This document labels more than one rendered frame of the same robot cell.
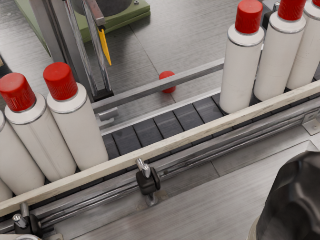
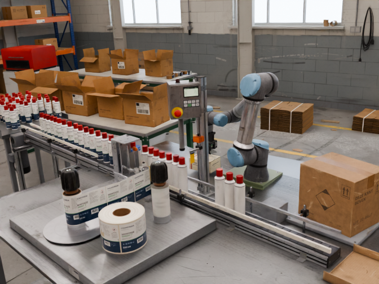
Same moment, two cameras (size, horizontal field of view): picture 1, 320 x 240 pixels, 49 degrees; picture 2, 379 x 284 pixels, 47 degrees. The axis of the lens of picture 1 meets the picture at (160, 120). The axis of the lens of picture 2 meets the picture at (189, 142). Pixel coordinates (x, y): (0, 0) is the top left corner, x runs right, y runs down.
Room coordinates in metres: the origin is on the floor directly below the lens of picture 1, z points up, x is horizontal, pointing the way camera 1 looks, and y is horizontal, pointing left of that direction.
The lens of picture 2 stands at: (-0.59, -1.85, 1.90)
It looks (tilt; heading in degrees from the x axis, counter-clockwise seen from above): 19 degrees down; 64
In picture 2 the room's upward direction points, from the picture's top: 3 degrees counter-clockwise
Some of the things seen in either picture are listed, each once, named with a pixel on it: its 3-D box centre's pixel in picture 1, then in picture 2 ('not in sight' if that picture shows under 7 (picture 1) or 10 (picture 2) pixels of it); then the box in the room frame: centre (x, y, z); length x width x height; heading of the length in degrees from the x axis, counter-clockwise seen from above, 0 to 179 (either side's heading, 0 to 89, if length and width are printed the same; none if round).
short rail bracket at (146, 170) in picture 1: (149, 185); (180, 199); (0.24, 0.02, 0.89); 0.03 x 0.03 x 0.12; 18
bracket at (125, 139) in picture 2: not in sight; (125, 139); (0.10, 0.43, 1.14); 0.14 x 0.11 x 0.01; 108
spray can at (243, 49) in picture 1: (240, 62); (219, 187); (0.39, -0.13, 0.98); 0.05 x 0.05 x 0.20
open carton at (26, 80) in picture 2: not in sight; (35, 87); (-0.01, 3.45, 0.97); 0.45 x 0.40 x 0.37; 29
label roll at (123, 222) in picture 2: not in sight; (123, 226); (-0.14, -0.20, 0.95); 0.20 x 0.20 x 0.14
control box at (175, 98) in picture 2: not in sight; (184, 99); (0.37, 0.19, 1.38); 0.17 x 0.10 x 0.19; 163
